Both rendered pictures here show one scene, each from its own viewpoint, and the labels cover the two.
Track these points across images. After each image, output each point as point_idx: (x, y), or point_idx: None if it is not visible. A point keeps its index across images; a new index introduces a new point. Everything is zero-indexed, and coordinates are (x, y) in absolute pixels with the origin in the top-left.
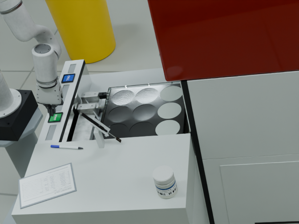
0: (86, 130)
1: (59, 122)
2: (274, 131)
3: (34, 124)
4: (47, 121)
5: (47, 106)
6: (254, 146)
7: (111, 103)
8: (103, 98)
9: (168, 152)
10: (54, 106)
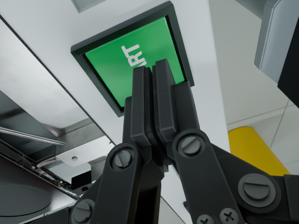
0: (2, 64)
1: (74, 45)
2: None
3: (273, 24)
4: (186, 18)
5: (184, 178)
6: None
7: (23, 182)
8: (79, 177)
9: None
10: (105, 184)
